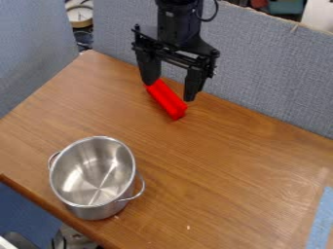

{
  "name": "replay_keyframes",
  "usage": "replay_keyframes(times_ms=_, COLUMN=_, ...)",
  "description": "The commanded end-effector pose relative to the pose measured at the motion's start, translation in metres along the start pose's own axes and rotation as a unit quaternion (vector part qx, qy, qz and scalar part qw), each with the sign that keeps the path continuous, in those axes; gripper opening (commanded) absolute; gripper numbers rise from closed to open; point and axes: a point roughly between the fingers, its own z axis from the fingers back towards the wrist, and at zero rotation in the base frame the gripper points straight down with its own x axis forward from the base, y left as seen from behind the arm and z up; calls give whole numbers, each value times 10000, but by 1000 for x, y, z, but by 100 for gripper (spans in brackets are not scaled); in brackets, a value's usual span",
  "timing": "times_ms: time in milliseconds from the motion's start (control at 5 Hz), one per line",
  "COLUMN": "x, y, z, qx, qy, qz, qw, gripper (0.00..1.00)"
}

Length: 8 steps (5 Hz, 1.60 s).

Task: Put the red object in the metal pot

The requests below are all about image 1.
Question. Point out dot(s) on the metal pot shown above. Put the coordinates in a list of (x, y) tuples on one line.
[(94, 177)]

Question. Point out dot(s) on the white wall clock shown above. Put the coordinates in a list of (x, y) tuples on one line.
[(81, 12)]

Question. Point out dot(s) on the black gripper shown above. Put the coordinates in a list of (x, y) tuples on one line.
[(174, 42)]

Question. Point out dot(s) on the red rectangular block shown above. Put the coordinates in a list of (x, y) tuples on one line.
[(168, 99)]

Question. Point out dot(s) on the grey fabric partition panel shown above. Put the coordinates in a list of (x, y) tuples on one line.
[(276, 64)]

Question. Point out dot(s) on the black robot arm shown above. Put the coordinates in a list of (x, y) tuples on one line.
[(178, 3)]

